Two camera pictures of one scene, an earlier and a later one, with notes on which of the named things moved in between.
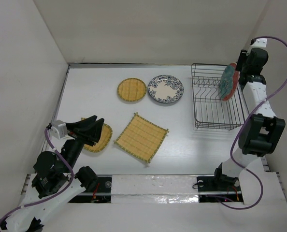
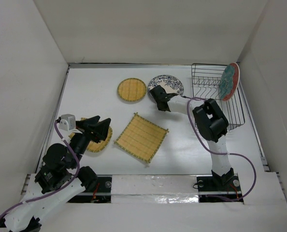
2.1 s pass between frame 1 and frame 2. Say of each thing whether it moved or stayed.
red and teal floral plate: stayed
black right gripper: moved
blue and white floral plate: stayed
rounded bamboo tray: stayed
